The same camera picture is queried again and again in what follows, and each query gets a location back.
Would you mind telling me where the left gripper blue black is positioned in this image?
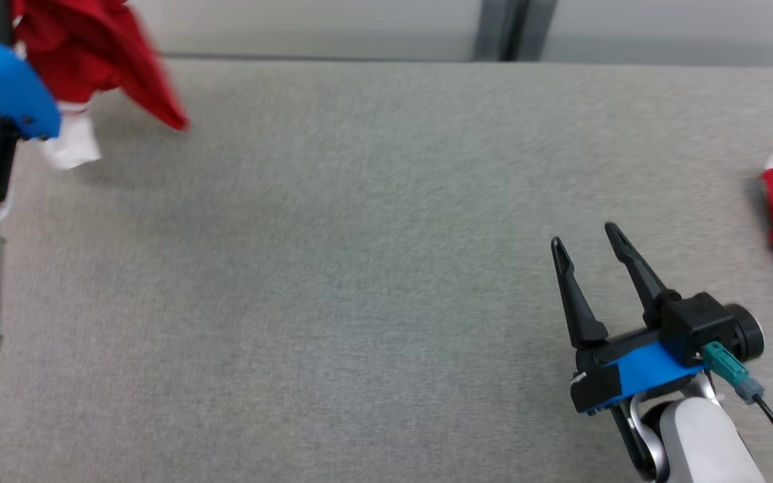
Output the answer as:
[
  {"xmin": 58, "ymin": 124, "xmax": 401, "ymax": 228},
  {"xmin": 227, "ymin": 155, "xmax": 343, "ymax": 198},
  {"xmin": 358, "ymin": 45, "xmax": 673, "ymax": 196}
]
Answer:
[{"xmin": 0, "ymin": 0, "xmax": 62, "ymax": 205}]

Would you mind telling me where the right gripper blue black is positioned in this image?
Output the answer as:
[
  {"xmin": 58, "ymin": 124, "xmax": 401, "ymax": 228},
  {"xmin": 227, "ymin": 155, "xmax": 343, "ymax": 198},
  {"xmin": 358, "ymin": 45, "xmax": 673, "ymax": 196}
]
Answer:
[{"xmin": 550, "ymin": 222, "xmax": 706, "ymax": 480}]

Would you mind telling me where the red Bulls 23 garment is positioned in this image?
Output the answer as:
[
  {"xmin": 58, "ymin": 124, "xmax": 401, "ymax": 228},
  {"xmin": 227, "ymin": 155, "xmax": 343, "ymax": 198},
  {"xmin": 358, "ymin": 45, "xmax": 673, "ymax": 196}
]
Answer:
[{"xmin": 0, "ymin": 0, "xmax": 191, "ymax": 170}]

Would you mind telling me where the teal right cable connector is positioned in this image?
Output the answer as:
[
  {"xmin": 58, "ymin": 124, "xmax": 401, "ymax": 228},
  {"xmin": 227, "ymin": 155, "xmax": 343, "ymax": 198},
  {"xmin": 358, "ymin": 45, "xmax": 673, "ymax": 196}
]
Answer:
[{"xmin": 701, "ymin": 341, "xmax": 766, "ymax": 405}]

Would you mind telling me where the grey metal wall post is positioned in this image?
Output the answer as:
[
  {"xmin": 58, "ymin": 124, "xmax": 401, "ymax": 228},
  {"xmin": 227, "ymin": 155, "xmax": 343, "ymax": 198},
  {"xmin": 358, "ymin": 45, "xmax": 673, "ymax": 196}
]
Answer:
[{"xmin": 474, "ymin": 0, "xmax": 558, "ymax": 62}]

